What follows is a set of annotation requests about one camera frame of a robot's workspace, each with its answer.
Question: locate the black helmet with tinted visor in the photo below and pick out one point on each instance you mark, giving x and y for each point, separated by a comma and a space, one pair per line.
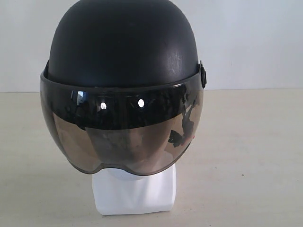
123, 86

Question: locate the white mannequin head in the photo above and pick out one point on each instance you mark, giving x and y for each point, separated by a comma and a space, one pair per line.
117, 192

